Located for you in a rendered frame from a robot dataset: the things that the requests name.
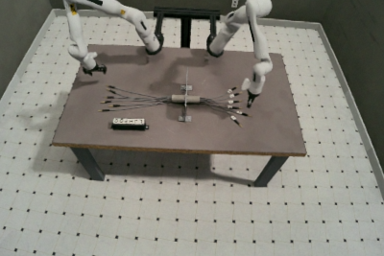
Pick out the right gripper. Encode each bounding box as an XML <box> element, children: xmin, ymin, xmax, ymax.
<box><xmin>83</xmin><ymin>61</ymin><xmax>107</xmax><ymax>76</ymax></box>

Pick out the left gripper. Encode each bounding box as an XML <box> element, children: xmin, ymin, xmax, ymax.
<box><xmin>247</xmin><ymin>90</ymin><xmax>260</xmax><ymax>108</ymax></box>

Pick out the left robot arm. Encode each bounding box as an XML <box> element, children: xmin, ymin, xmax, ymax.
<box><xmin>209</xmin><ymin>0</ymin><xmax>273</xmax><ymax>94</ymax></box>

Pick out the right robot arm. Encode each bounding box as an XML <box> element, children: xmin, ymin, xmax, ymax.
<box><xmin>63</xmin><ymin>0</ymin><xmax>159</xmax><ymax>70</ymax></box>

